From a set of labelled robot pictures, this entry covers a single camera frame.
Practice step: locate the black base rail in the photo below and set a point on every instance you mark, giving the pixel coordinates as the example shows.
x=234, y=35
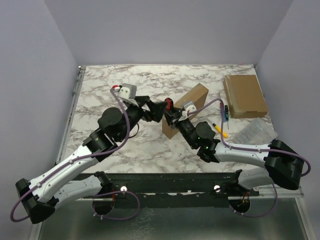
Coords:
x=174, y=190

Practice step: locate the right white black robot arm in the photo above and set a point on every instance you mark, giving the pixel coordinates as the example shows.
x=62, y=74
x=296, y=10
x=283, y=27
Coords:
x=275, y=163

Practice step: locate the clear plastic screw box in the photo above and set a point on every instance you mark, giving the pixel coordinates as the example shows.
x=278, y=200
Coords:
x=256, y=132

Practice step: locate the red black utility knife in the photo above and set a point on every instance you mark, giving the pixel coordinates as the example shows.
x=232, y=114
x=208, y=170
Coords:
x=169, y=104

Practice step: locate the green black screwdriver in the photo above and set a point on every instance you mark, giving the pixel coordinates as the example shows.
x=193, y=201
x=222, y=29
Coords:
x=226, y=112

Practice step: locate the brown cardboard express box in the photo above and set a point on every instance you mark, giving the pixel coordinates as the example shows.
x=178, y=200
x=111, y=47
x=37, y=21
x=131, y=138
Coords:
x=198, y=94

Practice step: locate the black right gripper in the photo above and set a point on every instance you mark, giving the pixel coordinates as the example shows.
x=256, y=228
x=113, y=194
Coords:
x=173, y=120

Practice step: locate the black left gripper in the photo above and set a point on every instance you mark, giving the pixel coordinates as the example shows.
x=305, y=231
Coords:
x=157, y=110

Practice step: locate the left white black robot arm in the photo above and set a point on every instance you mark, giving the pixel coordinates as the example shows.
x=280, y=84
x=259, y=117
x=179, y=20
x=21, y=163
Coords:
x=41, y=196

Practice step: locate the blue red screwdriver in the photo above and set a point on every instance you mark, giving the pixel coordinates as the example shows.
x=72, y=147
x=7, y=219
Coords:
x=222, y=110

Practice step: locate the aluminium extrusion frame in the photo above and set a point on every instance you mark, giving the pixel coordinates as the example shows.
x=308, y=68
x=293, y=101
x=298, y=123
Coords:
x=272, y=215

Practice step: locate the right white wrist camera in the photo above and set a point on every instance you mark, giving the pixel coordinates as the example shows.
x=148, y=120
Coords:
x=187, y=108

